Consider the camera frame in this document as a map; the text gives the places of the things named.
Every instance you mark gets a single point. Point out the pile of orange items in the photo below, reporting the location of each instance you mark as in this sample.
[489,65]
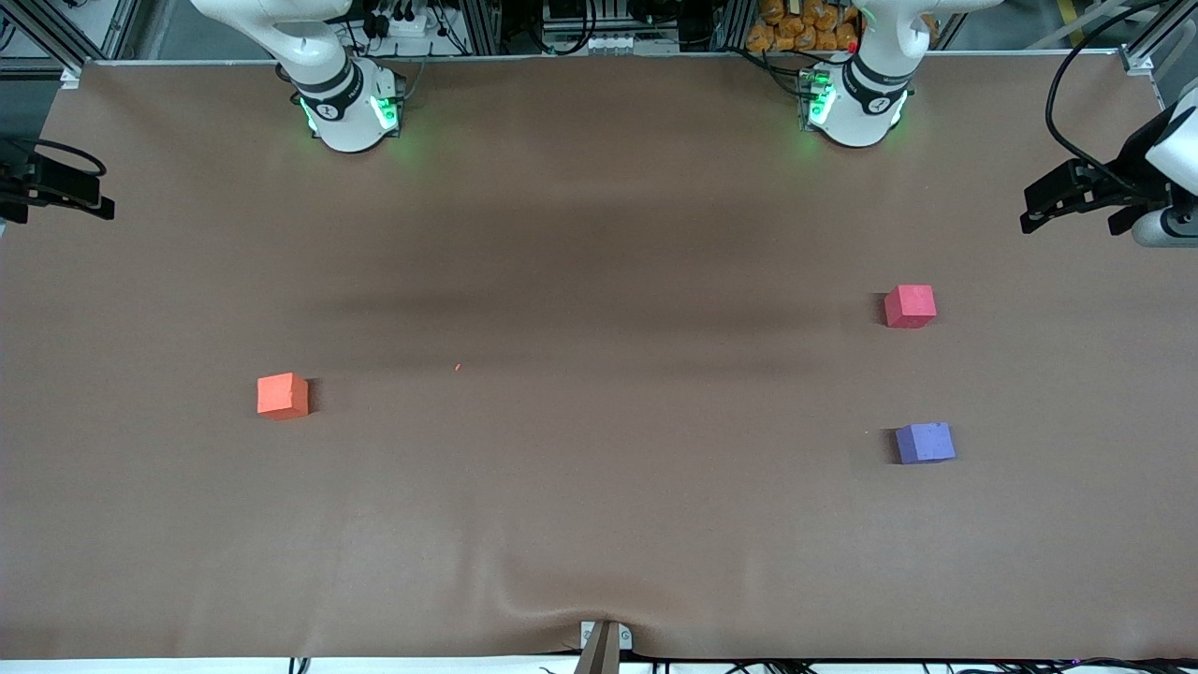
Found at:
[805,28]

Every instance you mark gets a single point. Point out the orange foam block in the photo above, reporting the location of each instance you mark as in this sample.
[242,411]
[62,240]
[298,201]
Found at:
[282,395]

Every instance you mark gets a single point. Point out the white power strip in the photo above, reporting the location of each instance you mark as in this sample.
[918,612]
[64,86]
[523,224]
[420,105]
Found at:
[608,43]

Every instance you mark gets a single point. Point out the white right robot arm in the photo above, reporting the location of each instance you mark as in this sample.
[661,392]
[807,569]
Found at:
[342,117]

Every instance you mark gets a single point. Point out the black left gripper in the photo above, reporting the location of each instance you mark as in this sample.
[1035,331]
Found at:
[1131,171]

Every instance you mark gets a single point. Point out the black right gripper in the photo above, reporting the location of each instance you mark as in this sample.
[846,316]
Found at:
[21,181]

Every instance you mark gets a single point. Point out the white strip with black plugs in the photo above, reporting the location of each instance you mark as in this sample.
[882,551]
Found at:
[404,24]

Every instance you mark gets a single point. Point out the aluminium frame profile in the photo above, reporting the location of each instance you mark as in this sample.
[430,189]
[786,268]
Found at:
[1138,60]
[65,67]

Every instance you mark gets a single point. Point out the purple foam block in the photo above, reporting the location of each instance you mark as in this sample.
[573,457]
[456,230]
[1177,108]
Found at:
[925,443]

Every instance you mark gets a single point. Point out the brown table mat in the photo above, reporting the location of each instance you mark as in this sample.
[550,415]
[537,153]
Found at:
[599,487]

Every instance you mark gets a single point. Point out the small metal bracket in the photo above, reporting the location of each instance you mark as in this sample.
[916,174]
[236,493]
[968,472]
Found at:
[587,637]

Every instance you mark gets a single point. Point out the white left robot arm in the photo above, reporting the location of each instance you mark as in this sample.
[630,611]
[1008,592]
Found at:
[866,117]

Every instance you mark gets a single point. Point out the red foam block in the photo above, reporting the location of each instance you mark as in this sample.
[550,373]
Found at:
[910,306]

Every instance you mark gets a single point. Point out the aluminium frame post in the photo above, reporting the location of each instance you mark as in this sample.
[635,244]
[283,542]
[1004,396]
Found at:
[482,26]
[730,23]

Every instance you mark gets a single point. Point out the brown wooden strip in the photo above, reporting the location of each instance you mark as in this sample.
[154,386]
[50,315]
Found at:
[599,657]

